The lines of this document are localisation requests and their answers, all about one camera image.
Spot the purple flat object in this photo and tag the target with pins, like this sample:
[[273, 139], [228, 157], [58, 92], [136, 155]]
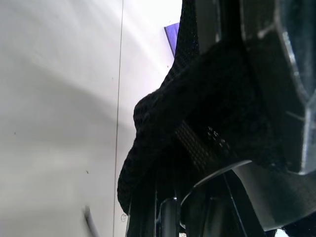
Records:
[[172, 39]]

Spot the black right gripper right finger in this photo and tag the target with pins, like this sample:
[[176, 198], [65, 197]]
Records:
[[276, 81]]

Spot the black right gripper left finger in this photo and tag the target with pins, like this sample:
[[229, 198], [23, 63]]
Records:
[[197, 145]]

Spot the metal cup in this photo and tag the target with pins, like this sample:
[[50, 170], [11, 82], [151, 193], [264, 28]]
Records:
[[259, 197]]

